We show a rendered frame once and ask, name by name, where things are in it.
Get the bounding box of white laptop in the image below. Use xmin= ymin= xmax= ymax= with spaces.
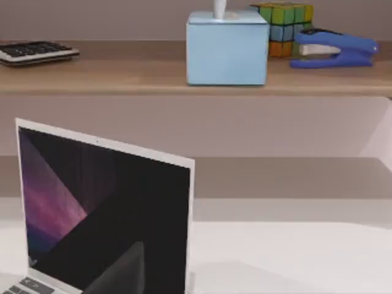
xmin=0 ymin=117 xmax=195 ymax=294

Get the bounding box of multicoloured puzzle cube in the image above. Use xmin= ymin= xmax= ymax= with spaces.
xmin=250 ymin=2 xmax=315 ymax=59

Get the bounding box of white tissue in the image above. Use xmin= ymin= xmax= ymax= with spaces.
xmin=213 ymin=0 xmax=228 ymax=20

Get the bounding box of black and silver calculator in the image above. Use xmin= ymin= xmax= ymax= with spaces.
xmin=0 ymin=40 xmax=81 ymax=67

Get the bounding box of blue stapler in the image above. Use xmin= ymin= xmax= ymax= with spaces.
xmin=288 ymin=28 xmax=380 ymax=69

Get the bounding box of light blue tissue box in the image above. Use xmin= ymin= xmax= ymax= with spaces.
xmin=186 ymin=10 xmax=271 ymax=87

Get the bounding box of wooden shelf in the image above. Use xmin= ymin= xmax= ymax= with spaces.
xmin=0 ymin=39 xmax=392 ymax=99

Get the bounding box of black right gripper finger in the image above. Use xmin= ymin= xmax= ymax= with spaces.
xmin=83 ymin=241 xmax=145 ymax=294

